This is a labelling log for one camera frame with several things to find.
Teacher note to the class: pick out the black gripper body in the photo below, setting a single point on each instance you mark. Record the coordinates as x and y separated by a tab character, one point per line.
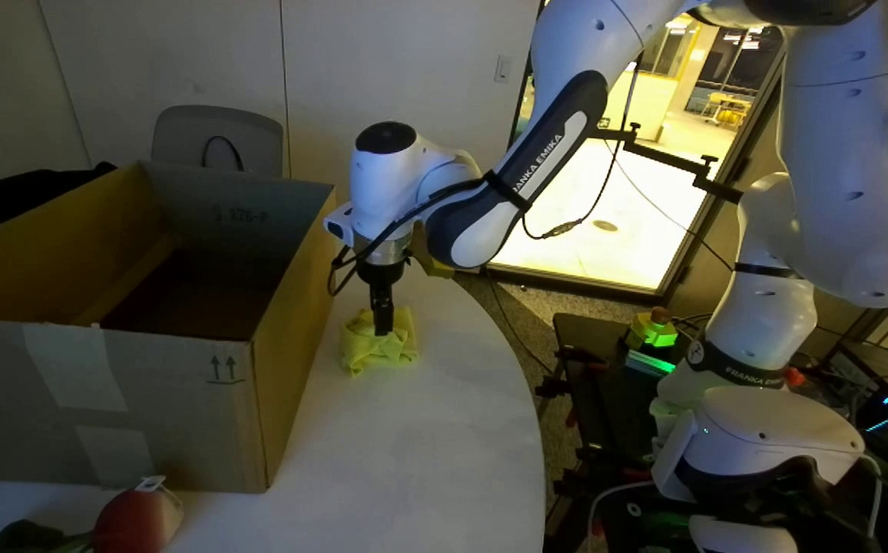
383	277

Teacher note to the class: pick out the yellow microfibre towel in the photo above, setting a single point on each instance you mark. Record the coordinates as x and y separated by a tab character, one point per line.
377	354

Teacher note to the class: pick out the open cardboard box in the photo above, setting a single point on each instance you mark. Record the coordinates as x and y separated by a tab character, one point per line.
155	410

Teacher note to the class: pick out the green lit controller box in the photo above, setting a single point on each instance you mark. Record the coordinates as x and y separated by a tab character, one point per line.
657	337

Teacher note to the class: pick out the grey chair back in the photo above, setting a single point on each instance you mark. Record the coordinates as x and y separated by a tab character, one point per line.
177	133

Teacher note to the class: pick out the red round object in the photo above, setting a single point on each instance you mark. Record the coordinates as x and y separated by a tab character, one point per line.
137	524

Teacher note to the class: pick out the black jacket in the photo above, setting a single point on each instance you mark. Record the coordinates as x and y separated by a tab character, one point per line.
38	188

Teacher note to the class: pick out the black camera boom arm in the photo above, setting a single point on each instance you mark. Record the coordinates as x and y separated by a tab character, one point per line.
705	175

